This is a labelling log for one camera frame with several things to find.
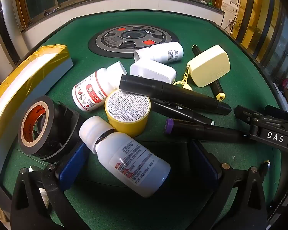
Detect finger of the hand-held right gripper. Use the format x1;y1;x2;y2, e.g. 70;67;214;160
233;105;279;137
265;104;288;122

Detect thick black marker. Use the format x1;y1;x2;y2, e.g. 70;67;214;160
119;74;232;116

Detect black electrical tape roll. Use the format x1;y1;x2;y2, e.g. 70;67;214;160
17;96;63;154

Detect gold striped wall panel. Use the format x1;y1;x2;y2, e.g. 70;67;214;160
235;0;279;53

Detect round table control panel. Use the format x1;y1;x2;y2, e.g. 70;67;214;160
88;24;180;59

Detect black marker white tips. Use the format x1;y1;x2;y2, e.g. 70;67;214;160
150;97;215;126

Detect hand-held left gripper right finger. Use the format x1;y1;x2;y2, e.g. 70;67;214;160
180;140;270;230

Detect black marker purple cap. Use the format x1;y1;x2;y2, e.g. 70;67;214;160
164;118;251;142

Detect cream case with gold keychain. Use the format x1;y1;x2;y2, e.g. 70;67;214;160
173;45;231;91

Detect black marker yellow cap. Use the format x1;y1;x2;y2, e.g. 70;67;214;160
191;44;225;101
260;159;271;180

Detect large white plastic bottle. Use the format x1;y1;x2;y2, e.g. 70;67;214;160
79;116;171;198

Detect black plastic fan housing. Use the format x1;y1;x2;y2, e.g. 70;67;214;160
42;101;87;161

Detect gold-edged white box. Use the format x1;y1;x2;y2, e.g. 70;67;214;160
0;44;74;187

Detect white standing air conditioner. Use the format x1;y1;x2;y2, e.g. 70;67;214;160
0;0;23;64

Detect white charger adapter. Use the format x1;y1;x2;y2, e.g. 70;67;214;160
130;59;177;84

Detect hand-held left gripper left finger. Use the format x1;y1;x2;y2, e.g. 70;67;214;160
11;140;92;230

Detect yellow round tin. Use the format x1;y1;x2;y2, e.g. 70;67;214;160
104;89;151;138

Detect glass door cabinet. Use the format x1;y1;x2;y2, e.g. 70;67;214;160
257;12;288;82

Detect hanging wall cables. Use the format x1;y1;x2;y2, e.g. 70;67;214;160
227;12;242;31

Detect white bottle red label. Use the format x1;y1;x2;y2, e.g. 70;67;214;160
72;61;128;112

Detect small white plastic bottle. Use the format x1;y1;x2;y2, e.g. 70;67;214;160
134;42;184;64

